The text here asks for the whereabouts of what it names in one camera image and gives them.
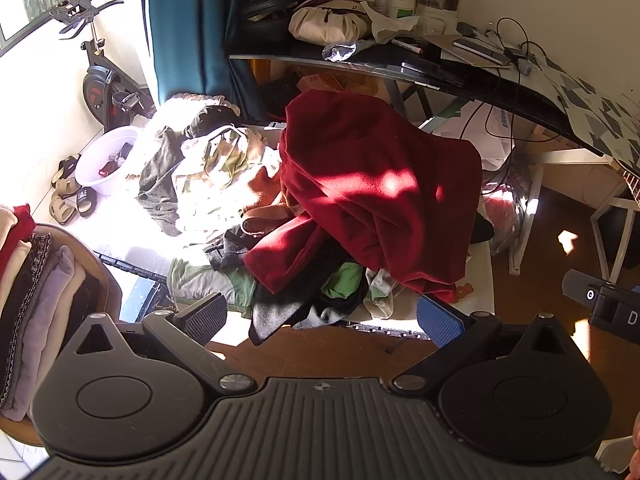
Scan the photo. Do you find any silver phone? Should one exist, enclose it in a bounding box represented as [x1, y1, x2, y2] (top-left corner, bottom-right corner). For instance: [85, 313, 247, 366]
[452, 38, 514, 66]

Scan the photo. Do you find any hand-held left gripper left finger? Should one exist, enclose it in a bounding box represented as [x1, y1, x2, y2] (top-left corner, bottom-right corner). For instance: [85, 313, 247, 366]
[60, 292, 255, 395]

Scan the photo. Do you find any teal curtain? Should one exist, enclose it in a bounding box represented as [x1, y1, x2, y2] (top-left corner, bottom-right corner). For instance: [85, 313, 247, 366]
[146, 0, 251, 117]

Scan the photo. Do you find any geometric patterned tablecloth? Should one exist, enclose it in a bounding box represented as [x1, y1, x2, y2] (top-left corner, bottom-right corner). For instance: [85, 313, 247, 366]
[539, 52, 640, 162]

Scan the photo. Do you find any black desk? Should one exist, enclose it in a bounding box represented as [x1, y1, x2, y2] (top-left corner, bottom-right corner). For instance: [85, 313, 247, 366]
[225, 0, 621, 158]

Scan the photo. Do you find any clear plastic bag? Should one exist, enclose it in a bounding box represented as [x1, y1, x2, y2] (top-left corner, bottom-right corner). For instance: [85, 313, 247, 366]
[481, 165, 539, 257]

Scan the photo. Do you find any beige sandal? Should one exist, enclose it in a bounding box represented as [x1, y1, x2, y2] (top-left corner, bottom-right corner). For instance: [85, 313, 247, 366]
[52, 176, 84, 199]
[49, 195, 81, 225]

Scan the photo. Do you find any dark red fleece garment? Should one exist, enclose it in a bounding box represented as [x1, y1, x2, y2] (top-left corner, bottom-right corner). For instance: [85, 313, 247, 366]
[244, 89, 483, 306]

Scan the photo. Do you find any lavender plastic basin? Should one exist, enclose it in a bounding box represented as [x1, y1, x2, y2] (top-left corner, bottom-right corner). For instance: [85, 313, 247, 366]
[80, 126, 146, 197]

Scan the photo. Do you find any black cable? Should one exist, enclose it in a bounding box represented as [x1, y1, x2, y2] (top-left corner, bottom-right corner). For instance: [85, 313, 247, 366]
[494, 17, 552, 77]

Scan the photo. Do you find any black phone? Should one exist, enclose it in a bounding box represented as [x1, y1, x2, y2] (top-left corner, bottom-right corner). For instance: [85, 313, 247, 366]
[400, 61, 469, 89]

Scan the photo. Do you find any stack of folded clothes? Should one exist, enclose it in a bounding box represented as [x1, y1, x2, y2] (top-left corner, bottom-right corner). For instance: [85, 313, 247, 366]
[0, 203, 108, 423]

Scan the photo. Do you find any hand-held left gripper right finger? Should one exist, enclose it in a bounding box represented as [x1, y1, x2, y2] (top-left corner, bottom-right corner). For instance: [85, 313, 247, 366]
[389, 294, 581, 395]

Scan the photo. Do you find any white low table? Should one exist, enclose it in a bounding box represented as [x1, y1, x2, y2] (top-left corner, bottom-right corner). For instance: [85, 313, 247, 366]
[99, 242, 497, 342]

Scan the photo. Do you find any white metal frame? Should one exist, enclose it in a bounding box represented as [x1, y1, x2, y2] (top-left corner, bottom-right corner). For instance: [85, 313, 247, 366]
[507, 159, 640, 287]

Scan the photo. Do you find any crumpled white tissue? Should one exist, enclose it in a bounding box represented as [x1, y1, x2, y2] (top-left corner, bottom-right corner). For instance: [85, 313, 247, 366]
[360, 2, 421, 46]

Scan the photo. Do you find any pile of unfolded clothes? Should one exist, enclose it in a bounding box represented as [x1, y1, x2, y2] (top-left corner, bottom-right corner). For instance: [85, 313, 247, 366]
[136, 104, 418, 346]

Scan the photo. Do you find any small dark laundry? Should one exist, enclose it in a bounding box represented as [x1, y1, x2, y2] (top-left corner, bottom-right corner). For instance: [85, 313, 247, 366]
[100, 142, 136, 176]

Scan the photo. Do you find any cardboard box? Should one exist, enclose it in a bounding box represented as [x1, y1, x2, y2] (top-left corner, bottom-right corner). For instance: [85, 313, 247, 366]
[295, 72, 392, 107]

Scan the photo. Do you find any black slide with white print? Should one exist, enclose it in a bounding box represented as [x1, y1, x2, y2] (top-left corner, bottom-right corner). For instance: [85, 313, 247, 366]
[76, 187, 97, 218]

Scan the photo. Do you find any black exercise bike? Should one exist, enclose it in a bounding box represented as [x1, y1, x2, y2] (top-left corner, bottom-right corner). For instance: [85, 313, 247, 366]
[50, 0, 153, 133]

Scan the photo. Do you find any beige drawstring bag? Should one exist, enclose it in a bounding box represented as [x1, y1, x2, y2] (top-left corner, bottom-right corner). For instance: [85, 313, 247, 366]
[289, 0, 373, 46]

